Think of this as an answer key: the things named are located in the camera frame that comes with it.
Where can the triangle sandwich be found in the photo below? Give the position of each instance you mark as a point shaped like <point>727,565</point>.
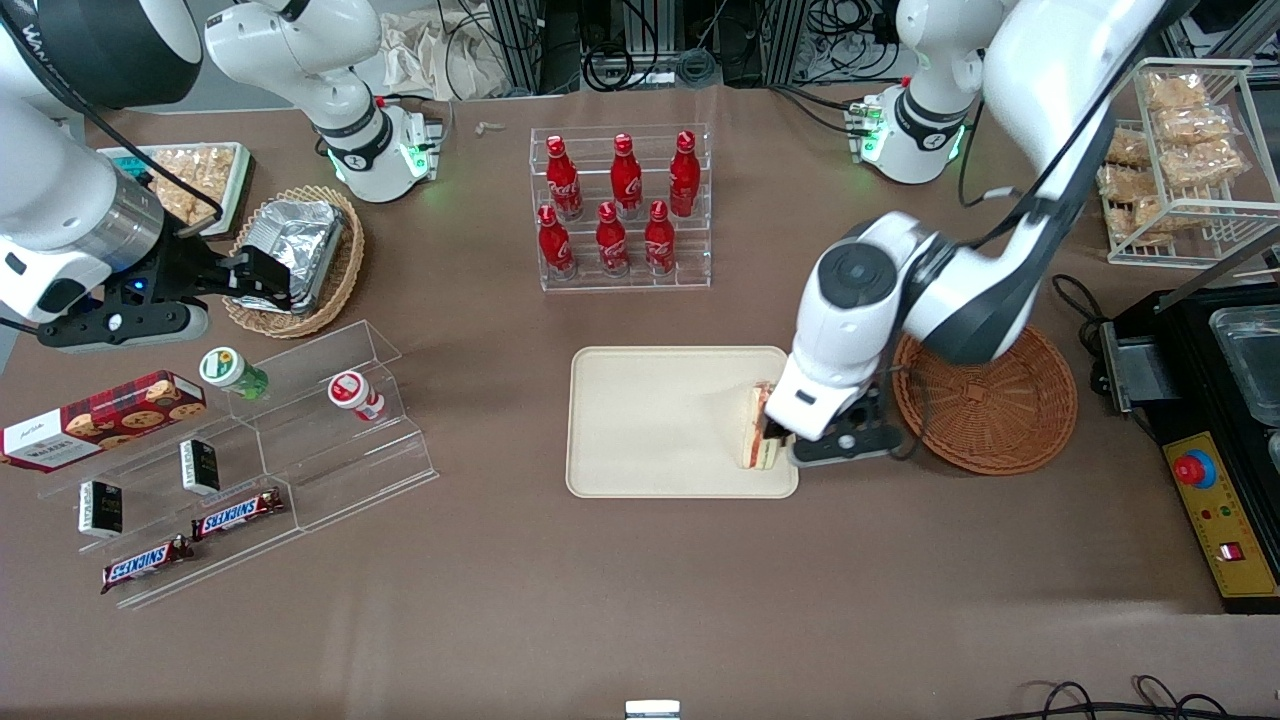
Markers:
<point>750,445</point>

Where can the red tartan cookie box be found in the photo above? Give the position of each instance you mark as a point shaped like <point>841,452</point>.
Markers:
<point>110,415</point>

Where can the grey metal bracket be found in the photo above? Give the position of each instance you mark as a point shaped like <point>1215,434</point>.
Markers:
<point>1130,365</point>

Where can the clear acrylic stepped shelf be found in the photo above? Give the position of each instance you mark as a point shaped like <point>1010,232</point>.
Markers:
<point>330,470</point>

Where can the light wicker basket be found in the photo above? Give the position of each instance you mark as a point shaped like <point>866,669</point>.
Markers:
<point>340,280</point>

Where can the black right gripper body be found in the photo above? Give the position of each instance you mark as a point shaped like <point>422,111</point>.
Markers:
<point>183,268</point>

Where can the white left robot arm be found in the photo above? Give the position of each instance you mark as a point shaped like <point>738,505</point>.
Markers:
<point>1050,80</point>

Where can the clear acrylic bottle rack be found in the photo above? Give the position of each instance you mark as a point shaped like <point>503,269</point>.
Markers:
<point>700,250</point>

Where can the crumpled beige cloth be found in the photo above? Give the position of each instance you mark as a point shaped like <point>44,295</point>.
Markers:
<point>430,60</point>

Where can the pale tray of snack packets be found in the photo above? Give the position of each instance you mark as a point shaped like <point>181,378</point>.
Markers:
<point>185,185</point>

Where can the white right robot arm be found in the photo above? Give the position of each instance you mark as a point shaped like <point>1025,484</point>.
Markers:
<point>60,200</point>

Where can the black appliance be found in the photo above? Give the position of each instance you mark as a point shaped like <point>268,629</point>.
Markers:
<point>1190,400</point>

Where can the silver foil packet stack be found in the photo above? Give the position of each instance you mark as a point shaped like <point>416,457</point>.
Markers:
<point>300,235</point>

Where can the Snickers chocolate bar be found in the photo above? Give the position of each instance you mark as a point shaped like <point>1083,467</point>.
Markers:
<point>145,564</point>
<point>238,514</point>

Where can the green lid snack cup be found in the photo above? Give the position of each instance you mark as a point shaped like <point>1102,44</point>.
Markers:
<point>225,367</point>

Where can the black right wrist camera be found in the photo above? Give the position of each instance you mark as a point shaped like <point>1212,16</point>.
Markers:
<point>120,325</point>

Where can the steel pan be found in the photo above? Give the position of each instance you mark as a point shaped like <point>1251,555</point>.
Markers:
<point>1250,360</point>

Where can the small black chocolate box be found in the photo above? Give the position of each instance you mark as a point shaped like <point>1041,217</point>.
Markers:
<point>200,466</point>
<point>100,508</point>

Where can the red Coca-Cola bottle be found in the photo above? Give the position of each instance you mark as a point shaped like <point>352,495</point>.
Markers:
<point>627,178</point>
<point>684,175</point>
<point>660,240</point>
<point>611,242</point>
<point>564,182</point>
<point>555,245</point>

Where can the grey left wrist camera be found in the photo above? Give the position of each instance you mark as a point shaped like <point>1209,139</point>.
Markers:
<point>850,445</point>

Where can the red lid snack cup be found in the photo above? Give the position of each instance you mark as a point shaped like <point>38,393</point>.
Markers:
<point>350,390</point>

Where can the cream plastic tray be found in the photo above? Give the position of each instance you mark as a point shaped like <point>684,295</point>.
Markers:
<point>650,420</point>

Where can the clear bag of crackers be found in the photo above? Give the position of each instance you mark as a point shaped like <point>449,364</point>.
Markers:
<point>1195,125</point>
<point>1120,185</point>
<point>1152,217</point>
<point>1175,92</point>
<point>1205,163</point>
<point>1128,148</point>

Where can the yellow emergency stop control box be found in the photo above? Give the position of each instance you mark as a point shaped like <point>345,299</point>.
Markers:
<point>1225,520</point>

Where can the brown wicker basket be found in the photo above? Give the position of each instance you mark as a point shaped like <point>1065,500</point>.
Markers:
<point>1000,410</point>

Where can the small white device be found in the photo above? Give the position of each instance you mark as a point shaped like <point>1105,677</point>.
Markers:
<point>652,710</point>

